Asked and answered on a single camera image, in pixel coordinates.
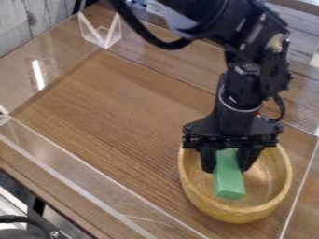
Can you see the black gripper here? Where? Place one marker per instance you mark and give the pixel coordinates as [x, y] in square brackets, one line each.
[232, 127]

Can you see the green rectangular block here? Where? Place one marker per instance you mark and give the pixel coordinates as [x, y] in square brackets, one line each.
[228, 175]

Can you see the brown wooden bowl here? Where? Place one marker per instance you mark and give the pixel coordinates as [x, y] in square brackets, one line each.
[268, 183]

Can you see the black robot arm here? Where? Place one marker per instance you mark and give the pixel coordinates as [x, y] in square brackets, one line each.
[256, 38]

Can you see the red knitted strawberry toy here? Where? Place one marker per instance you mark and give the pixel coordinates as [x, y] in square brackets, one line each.
[258, 114]

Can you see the clear acrylic tray wall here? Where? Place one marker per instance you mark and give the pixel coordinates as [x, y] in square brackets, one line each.
[95, 200]

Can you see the clear acrylic corner bracket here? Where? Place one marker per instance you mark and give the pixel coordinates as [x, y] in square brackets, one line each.
[103, 37]

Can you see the black table clamp mount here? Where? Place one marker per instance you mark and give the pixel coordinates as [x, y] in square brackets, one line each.
[51, 231]

